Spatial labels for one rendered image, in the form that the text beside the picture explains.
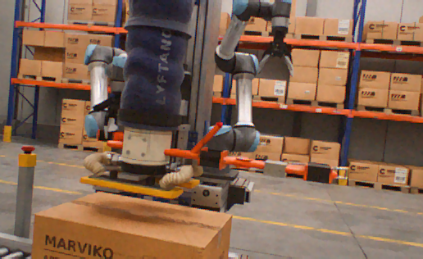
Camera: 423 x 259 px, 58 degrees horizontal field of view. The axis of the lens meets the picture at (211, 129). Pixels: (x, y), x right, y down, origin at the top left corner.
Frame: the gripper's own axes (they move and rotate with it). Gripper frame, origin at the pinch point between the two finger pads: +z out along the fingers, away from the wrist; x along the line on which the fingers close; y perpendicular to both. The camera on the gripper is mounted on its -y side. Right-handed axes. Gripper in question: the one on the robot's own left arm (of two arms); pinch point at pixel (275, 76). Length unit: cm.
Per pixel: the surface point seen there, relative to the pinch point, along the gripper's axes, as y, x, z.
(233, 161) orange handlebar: 45, -9, 33
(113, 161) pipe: 40, -53, 39
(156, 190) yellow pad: 54, -32, 45
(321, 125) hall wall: -808, 102, 33
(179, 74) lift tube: 43, -31, 6
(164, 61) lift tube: 47, -35, 3
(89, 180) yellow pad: 53, -56, 45
